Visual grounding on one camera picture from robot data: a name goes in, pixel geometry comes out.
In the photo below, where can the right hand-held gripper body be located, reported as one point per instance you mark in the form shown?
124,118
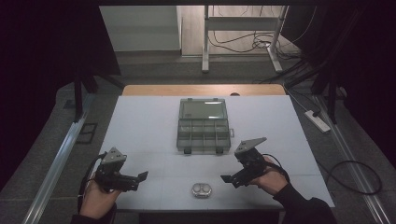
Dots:
249,161

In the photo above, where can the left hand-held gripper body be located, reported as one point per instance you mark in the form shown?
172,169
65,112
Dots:
112,175

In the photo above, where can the small metal part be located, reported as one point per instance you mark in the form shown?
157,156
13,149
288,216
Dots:
201,190

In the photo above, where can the grey transparent compartment box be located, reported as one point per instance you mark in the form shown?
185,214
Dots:
204,130

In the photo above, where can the person's left hand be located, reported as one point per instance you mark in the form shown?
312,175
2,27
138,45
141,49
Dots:
98,199

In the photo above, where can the person's right hand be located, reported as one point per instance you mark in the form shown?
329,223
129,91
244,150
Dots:
271,179

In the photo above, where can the white table cover board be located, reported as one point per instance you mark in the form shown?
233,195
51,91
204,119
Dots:
149,130

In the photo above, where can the white power strip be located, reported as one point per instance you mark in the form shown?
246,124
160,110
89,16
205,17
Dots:
317,122

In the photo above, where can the black metal stand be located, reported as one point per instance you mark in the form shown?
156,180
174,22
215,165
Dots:
332,102
77,99

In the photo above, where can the wooden table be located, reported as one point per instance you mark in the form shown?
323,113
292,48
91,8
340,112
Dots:
186,90

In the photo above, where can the dark curtain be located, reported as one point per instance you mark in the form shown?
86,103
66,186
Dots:
37,62
373,62

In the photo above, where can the white cabinet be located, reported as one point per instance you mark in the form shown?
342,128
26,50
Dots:
140,28

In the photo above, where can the black floor frame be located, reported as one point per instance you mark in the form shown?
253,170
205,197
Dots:
87,133

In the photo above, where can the aluminium floor rail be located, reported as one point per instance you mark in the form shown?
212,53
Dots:
59,165
348,149

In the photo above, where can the white metal desk frame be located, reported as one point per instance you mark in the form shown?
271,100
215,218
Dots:
239,23

